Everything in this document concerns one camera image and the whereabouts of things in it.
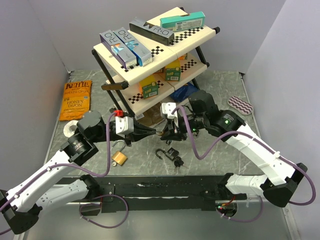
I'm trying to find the black round padlock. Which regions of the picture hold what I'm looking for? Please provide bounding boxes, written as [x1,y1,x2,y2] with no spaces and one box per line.
[155,147,180,161]

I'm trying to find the purple R+O box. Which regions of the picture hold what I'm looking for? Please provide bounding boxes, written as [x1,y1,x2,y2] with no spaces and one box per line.
[99,30,137,69]

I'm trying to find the black-headed key bunch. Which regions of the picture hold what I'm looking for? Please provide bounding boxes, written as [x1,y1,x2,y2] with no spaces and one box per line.
[173,156,189,171]

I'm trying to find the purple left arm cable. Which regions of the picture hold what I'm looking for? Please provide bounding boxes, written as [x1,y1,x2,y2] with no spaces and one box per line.
[0,111,126,235]

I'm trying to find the purple wavy sponge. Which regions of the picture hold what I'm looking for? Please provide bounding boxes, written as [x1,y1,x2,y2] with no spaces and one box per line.
[227,96,254,116]

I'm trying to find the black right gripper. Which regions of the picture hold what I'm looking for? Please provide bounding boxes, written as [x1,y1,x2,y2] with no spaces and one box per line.
[159,113,208,142]

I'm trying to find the green yellow box front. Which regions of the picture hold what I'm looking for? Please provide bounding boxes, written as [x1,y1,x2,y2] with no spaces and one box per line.
[138,74,159,99]

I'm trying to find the brown packaged item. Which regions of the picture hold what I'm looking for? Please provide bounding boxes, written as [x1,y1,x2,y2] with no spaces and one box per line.
[136,103,164,127]

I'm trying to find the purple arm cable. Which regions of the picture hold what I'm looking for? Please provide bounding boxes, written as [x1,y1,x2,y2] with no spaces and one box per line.
[172,106,317,206]
[0,111,126,235]

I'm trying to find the blue R+O box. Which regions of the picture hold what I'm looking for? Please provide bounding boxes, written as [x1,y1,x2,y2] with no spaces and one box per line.
[113,27,153,67]

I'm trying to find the dark grey R+O box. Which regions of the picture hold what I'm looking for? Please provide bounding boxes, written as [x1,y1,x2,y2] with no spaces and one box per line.
[129,17,175,46]

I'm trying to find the white tape roll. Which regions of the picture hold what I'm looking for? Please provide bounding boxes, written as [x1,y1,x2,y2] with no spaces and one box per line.
[63,120,78,138]

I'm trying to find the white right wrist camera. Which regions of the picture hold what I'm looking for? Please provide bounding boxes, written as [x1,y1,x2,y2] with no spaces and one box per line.
[160,102,178,120]

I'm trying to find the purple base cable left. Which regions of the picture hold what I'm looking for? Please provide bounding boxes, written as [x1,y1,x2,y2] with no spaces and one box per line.
[78,194,130,229]

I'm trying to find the orange Kettle chips bag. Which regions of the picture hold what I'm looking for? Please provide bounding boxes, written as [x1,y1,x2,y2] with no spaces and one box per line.
[59,80,92,121]

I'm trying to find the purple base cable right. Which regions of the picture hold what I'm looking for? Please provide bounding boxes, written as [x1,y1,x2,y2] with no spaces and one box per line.
[216,194,264,223]

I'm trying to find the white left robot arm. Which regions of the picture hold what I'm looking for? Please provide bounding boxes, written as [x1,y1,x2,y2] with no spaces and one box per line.
[0,110,156,235]

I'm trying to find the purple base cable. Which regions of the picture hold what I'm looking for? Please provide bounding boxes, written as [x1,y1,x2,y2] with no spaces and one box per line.
[216,194,264,223]
[78,194,130,229]

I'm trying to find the teal toothpaste box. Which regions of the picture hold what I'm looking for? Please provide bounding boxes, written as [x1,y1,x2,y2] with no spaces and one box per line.
[160,11,206,32]

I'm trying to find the cream three-tier shelf rack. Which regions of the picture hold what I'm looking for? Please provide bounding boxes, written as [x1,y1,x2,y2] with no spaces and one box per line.
[91,6,221,121]

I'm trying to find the blue snack bag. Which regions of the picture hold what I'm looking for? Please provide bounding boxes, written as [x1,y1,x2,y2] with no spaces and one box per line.
[169,82,199,103]

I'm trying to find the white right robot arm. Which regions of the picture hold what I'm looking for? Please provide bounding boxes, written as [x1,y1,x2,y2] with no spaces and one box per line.
[160,90,308,208]

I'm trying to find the large brass padlock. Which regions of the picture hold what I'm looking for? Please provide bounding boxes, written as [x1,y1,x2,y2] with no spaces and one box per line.
[111,140,128,167]

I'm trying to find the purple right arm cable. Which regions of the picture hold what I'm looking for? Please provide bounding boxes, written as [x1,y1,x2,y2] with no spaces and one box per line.
[172,106,317,206]

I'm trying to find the green yellow box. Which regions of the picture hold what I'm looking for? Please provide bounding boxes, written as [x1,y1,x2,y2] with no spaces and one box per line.
[138,74,159,99]
[164,59,181,82]

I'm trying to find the green yellow box rear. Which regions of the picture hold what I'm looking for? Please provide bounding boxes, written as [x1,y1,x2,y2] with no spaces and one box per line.
[164,59,181,82]

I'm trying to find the brown wooden-handled tool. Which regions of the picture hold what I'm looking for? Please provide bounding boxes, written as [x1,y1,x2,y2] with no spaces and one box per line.
[101,81,129,91]

